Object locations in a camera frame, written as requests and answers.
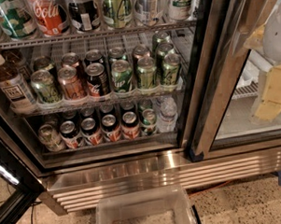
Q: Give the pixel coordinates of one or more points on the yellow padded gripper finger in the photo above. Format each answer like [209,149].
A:
[270,100]

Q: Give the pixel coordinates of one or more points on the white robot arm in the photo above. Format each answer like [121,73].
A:
[271,45]

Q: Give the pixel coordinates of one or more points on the green can front right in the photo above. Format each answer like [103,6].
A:
[171,66]

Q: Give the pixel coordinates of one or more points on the bottom shelf green can right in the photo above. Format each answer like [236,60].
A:
[148,122]

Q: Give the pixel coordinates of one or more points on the shelf green can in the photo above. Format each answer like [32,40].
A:
[148,122]
[49,137]

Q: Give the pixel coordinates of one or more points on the green can front middle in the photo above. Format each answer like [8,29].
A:
[146,73]

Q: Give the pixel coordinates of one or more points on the green 7up can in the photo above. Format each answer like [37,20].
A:
[122,75]

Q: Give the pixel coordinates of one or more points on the shelf coke can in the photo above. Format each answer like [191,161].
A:
[91,132]
[111,128]

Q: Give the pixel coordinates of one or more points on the stainless steel display fridge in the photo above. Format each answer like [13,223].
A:
[210,46]

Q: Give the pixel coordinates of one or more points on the black coke can front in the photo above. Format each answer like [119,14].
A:
[97,80]

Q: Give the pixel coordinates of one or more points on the pink can front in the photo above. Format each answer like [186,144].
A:
[71,84]

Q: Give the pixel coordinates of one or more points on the bottom shelf black red can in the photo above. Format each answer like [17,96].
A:
[71,134]

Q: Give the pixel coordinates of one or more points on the bottom shelf green can left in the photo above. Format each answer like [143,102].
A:
[49,137]

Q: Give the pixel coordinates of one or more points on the pale green can front left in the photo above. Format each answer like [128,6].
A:
[42,81]

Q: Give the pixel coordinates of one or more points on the open black fridge door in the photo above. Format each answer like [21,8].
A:
[18,188]

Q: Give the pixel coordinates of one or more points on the clear water bottle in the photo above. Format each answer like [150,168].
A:
[167,116]

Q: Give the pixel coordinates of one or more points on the white label bottle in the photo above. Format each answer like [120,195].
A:
[179,10]

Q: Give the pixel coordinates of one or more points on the grey label bottle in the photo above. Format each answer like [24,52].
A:
[147,12]

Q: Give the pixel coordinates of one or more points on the clear plastic bin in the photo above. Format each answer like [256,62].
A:
[164,205]

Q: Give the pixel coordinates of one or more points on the yellow green label bottle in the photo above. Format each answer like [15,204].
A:
[117,14]

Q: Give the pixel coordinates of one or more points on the black label bottle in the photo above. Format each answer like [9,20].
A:
[84,14]

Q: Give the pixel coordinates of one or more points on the red cola bottle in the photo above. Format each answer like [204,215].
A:
[51,18]

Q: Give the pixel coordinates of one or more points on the brown iced tea bottle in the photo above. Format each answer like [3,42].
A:
[15,87]

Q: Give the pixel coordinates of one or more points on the white wire shelf right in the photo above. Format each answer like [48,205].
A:
[246,91]

